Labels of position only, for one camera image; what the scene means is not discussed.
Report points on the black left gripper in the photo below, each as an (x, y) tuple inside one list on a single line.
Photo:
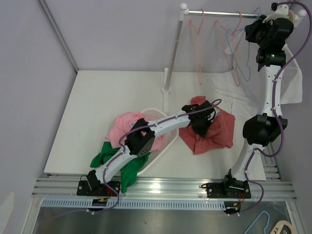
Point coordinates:
[(202, 132)]

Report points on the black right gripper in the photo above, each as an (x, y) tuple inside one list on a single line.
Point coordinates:
[(250, 30)]

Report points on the light blue wire hanger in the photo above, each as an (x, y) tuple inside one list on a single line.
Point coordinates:
[(244, 53)]

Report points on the coral red shirt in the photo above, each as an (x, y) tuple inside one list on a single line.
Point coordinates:
[(219, 135)]

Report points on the pink wire hanger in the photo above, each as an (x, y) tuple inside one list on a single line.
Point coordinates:
[(229, 40), (196, 46)]

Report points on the white t shirt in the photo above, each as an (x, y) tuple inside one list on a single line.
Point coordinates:
[(243, 100)]

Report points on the light pink shirt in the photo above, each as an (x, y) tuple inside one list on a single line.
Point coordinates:
[(121, 125)]

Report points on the green t shirt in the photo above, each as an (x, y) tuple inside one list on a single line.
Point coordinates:
[(128, 172)]

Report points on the beige wooden hanger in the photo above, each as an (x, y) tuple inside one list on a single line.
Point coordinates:
[(294, 18)]

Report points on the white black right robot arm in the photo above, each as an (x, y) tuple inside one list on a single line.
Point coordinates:
[(270, 35)]

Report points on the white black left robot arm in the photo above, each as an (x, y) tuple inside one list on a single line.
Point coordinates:
[(98, 175)]

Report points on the blue hanger on floor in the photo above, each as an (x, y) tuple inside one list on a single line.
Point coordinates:
[(262, 220)]

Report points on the wooden hanger on floor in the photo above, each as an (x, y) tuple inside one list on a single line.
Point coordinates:
[(283, 227)]

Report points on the white perforated plastic basket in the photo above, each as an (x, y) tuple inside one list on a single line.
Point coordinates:
[(165, 143)]

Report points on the silver clothes rack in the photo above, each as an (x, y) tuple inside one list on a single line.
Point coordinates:
[(297, 7)]

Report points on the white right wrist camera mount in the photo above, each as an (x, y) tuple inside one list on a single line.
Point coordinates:
[(279, 11)]

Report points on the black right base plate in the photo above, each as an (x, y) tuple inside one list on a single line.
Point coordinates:
[(233, 190)]

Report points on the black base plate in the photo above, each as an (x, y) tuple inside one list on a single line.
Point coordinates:
[(86, 189), (233, 190)]

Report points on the aluminium mounting rail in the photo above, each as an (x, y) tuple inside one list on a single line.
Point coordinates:
[(156, 188)]

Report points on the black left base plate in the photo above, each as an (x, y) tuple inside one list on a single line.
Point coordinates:
[(86, 189)]

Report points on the white slotted cable duct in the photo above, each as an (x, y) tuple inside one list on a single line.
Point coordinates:
[(134, 204)]

